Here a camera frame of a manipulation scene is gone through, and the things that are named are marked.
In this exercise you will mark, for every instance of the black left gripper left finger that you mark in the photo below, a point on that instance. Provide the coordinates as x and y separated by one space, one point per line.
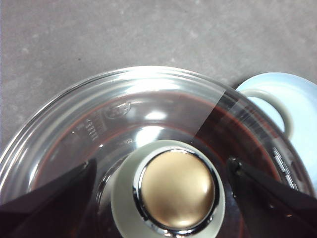
49 196

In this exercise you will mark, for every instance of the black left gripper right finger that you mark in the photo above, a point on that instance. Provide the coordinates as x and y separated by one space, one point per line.
272 205

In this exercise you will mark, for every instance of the glass lid with green knob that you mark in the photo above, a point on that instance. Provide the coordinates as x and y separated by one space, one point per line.
161 104

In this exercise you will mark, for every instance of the blue round plate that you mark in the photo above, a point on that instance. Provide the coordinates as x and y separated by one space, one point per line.
297 94

